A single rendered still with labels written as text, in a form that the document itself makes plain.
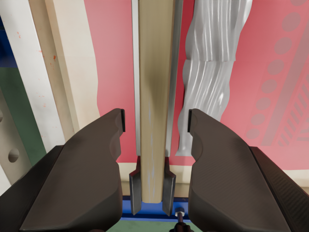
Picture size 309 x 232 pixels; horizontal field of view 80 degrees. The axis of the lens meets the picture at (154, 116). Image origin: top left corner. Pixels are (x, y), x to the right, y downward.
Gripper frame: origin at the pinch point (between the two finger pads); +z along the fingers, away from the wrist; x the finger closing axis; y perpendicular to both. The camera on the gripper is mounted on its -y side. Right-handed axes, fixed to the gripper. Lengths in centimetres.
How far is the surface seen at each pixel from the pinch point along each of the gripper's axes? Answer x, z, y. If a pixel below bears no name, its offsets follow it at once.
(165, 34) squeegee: 0.7, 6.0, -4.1
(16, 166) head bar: -21.7, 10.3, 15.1
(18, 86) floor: -98, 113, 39
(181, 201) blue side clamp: 4.7, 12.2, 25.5
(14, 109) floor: -108, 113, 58
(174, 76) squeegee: 2.2, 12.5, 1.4
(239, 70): 12.1, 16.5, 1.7
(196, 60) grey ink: 5.5, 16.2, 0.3
